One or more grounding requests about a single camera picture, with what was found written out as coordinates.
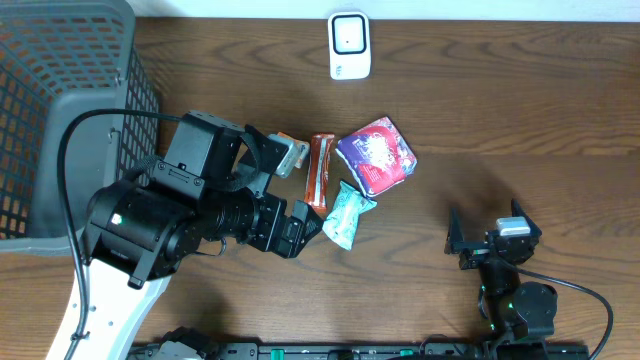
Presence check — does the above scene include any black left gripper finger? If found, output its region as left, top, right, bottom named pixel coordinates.
left=268, top=134, right=299, bottom=178
left=282, top=200, right=324, bottom=258

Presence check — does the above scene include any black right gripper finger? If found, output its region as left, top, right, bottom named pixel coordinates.
left=444, top=208, right=465, bottom=255
left=511, top=198, right=542, bottom=237

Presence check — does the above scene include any small orange snack packet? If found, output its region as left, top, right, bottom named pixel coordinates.
left=277, top=132, right=310, bottom=169

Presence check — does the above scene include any mint green snack packet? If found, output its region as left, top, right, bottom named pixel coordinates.
left=323, top=180, right=377, bottom=251

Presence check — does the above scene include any orange red long snack packet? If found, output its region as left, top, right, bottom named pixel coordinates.
left=304, top=133, right=335, bottom=214

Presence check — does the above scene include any purple red snack packet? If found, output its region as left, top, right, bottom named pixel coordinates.
left=336, top=116, right=418, bottom=198

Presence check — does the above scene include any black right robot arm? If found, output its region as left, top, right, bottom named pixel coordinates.
left=444, top=200, right=558, bottom=342

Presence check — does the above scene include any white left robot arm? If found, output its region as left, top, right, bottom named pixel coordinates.
left=48, top=111, right=323, bottom=359

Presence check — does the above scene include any grey plastic mesh basket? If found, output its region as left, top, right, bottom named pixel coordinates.
left=1, top=0, right=159, bottom=256

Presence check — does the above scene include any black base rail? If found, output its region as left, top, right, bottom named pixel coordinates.
left=125, top=327, right=590, bottom=360

